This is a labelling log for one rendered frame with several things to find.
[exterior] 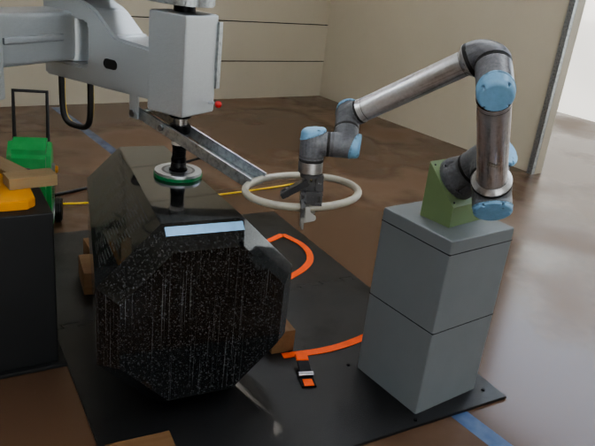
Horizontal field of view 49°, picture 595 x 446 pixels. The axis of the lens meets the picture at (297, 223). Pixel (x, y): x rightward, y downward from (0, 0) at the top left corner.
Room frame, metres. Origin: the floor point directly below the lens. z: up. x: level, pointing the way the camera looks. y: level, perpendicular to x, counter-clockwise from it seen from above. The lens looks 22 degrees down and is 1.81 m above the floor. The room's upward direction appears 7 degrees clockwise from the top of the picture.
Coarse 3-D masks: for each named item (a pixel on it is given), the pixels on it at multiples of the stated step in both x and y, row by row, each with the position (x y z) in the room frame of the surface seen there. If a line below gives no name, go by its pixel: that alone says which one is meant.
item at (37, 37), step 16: (0, 16) 2.64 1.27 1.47; (16, 16) 2.71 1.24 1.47; (32, 16) 2.78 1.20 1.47; (48, 16) 2.86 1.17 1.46; (64, 16) 2.95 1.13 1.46; (16, 32) 2.70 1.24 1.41; (32, 32) 2.78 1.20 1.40; (48, 32) 2.86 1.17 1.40; (64, 32) 2.94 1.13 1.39; (16, 48) 2.70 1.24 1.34; (32, 48) 2.78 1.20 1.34; (48, 48) 2.86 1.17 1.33; (64, 48) 2.94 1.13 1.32; (16, 64) 2.70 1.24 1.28; (32, 64) 2.79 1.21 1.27
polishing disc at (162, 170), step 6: (156, 168) 2.79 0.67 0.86; (162, 168) 2.80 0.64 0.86; (168, 168) 2.81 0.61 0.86; (192, 168) 2.85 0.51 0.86; (198, 168) 2.86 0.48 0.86; (162, 174) 2.71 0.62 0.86; (168, 174) 2.72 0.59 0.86; (174, 174) 2.73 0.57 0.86; (180, 174) 2.74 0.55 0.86; (186, 174) 2.75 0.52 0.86; (192, 174) 2.76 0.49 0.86; (198, 174) 2.77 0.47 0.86
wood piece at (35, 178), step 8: (48, 168) 2.71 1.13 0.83; (8, 176) 2.55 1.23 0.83; (16, 176) 2.56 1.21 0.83; (24, 176) 2.57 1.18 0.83; (32, 176) 2.58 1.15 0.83; (40, 176) 2.60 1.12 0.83; (48, 176) 2.62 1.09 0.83; (56, 176) 2.64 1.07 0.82; (8, 184) 2.53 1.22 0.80; (16, 184) 2.54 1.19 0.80; (24, 184) 2.56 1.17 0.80; (32, 184) 2.58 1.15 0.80; (40, 184) 2.60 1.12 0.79; (48, 184) 2.62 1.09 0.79; (56, 184) 2.64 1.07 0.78
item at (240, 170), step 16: (144, 112) 2.83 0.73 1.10; (160, 112) 2.93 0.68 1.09; (160, 128) 2.77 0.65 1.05; (192, 128) 2.84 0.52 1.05; (192, 144) 2.70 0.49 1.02; (208, 144) 2.79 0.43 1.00; (208, 160) 2.65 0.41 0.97; (224, 160) 2.72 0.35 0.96; (240, 160) 2.71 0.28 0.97; (240, 176) 2.57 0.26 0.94; (256, 176) 2.66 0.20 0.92
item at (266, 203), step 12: (252, 180) 2.58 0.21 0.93; (264, 180) 2.64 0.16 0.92; (324, 180) 2.70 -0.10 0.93; (336, 180) 2.66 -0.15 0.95; (348, 180) 2.62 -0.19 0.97; (360, 192) 2.46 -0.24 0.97; (264, 204) 2.29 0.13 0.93; (276, 204) 2.27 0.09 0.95; (288, 204) 2.26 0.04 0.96; (300, 204) 2.26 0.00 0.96; (324, 204) 2.28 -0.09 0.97; (336, 204) 2.30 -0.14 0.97; (348, 204) 2.34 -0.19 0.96
